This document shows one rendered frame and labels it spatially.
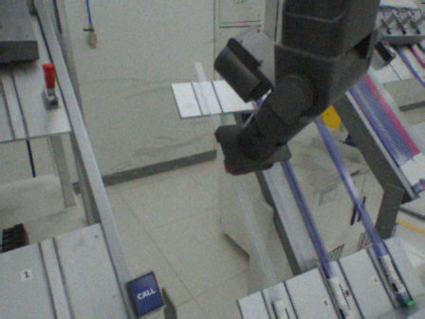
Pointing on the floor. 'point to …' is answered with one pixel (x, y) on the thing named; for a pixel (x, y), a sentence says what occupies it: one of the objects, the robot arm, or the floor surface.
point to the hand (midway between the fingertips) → (231, 167)
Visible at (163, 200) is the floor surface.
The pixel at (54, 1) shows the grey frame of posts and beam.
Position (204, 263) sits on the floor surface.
